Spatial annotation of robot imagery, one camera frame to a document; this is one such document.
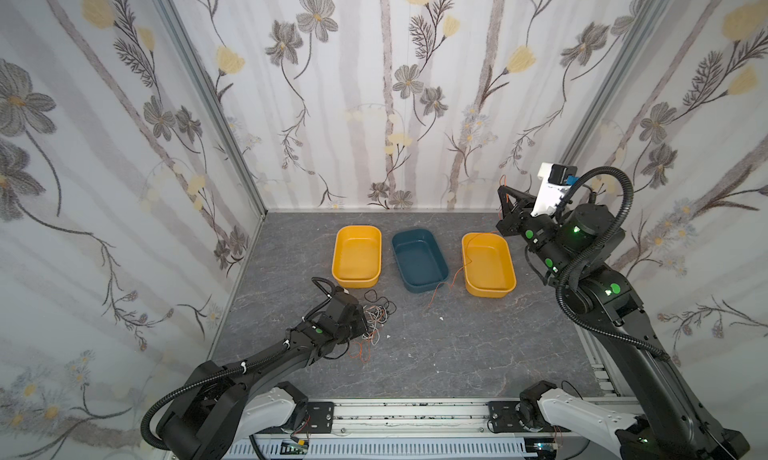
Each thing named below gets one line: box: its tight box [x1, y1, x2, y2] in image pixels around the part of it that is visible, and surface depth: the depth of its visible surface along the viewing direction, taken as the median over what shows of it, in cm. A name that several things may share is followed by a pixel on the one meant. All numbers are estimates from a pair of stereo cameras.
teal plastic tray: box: [392, 229, 449, 293], surface depth 110 cm
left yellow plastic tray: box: [332, 225, 382, 289], surface depth 107 cm
